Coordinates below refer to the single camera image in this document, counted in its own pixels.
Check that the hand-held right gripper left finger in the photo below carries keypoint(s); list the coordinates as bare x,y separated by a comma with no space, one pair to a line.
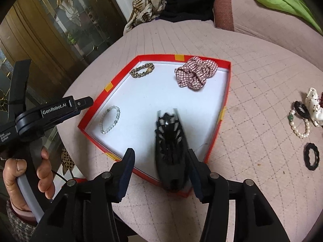
127,166

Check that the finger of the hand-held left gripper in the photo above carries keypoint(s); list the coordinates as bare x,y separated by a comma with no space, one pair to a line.
84,103

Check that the pink quilted sofa cover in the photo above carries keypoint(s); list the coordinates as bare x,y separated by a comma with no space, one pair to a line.
252,131

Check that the red cardboard box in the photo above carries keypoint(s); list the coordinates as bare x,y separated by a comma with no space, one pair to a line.
141,105

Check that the black hair claw clip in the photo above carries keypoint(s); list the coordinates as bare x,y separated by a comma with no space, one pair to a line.
171,156

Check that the plaid fabric scrunchie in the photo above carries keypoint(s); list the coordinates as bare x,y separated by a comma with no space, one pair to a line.
194,73

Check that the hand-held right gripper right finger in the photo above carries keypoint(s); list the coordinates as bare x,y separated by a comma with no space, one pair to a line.
195,176

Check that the white polka-dot scrunchie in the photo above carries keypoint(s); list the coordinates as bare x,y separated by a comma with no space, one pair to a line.
313,103

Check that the person's left forearm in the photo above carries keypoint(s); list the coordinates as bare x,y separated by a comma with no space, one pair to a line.
19,224

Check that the pink bolster cushion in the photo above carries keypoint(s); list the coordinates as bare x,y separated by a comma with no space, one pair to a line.
252,20

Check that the person's left hand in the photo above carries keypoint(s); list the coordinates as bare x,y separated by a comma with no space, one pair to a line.
12,181

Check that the wooden glass door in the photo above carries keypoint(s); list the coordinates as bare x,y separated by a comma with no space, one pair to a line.
50,30

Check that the brown lattice patterned object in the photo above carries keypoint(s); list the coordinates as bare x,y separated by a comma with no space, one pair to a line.
67,160

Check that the black cloth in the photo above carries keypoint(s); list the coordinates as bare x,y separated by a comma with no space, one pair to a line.
189,7

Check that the green cloth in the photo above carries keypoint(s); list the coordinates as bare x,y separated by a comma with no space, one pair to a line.
277,0

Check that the leaf-printed cloth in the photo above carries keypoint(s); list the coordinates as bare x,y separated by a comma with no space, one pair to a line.
146,5

